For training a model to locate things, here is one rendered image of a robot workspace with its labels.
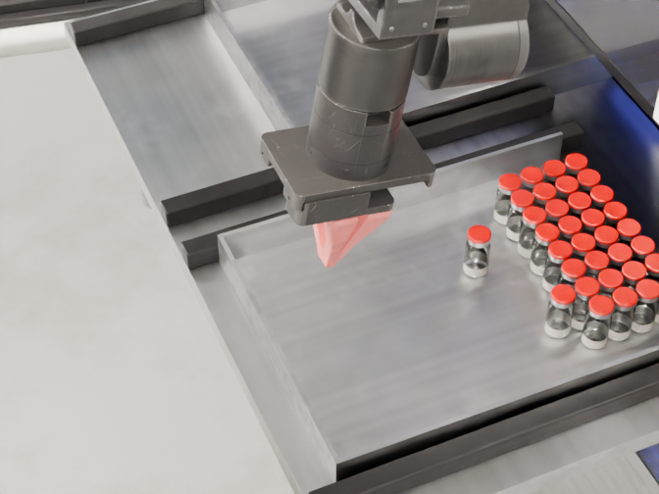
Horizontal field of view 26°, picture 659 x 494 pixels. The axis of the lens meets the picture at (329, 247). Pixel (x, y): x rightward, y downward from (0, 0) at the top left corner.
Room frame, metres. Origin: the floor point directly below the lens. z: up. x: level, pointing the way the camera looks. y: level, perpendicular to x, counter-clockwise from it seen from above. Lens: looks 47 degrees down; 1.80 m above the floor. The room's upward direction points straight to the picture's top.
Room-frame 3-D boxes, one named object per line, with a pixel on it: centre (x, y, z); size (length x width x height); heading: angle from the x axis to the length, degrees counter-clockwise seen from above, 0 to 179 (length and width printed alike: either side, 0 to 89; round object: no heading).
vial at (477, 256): (0.85, -0.13, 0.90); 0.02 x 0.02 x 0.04
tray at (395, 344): (0.80, -0.11, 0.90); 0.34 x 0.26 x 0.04; 113
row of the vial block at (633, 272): (0.86, -0.23, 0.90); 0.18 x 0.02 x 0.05; 23
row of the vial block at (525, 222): (0.84, -0.19, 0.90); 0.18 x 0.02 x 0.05; 23
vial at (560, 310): (0.78, -0.19, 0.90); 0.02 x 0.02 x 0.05
